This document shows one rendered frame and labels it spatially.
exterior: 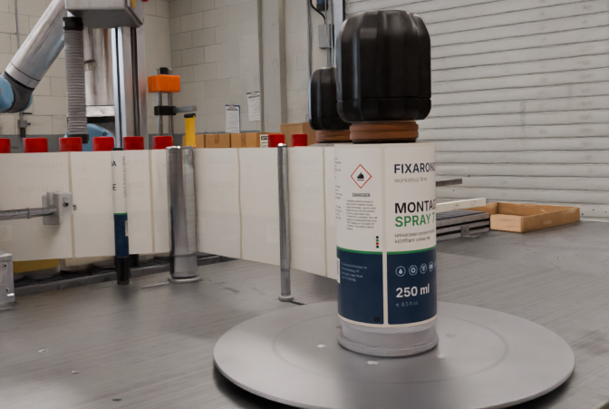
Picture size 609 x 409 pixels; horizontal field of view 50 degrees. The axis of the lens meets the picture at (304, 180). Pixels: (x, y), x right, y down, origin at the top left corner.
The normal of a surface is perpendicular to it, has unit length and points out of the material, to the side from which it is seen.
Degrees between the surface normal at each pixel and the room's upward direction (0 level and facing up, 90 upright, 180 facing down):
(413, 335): 90
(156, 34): 90
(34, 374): 0
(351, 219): 90
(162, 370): 0
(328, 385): 0
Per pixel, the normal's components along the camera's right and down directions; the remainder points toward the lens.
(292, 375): -0.03, -1.00
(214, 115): -0.63, 0.06
